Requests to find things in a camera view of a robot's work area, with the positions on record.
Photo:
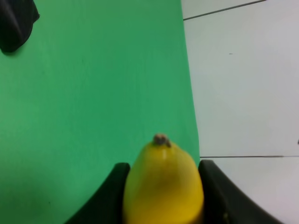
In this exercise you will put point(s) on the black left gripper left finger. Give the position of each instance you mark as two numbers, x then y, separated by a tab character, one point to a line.
105	205

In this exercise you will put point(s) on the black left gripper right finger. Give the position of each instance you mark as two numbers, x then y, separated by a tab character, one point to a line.
225	203

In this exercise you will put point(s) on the yellow banana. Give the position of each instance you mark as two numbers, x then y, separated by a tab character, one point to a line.
163	186

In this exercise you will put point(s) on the green table cloth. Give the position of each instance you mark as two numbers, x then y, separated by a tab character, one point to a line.
96	80

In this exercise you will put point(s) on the black glasses case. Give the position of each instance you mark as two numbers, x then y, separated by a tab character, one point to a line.
16	23

